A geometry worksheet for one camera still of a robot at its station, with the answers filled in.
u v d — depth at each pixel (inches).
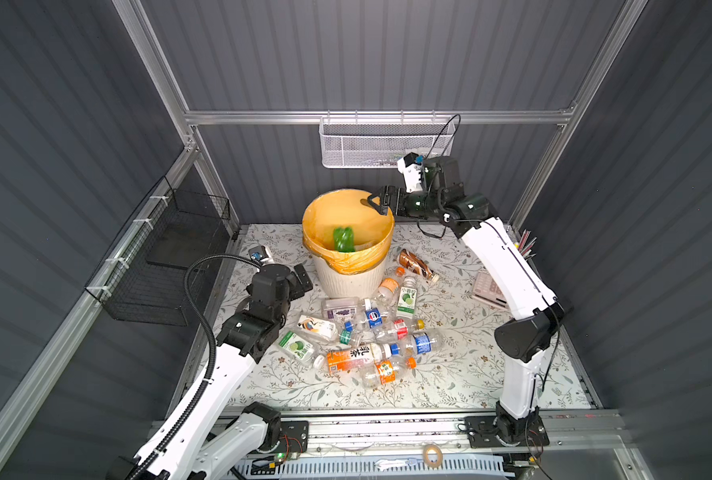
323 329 34.2
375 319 35.0
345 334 34.1
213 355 18.3
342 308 35.9
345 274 31.7
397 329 34.2
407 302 37.0
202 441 16.9
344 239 34.8
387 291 38.2
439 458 27.9
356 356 32.4
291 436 28.5
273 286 20.4
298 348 33.3
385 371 31.0
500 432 26.9
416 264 40.3
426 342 33.2
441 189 22.0
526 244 38.1
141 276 27.9
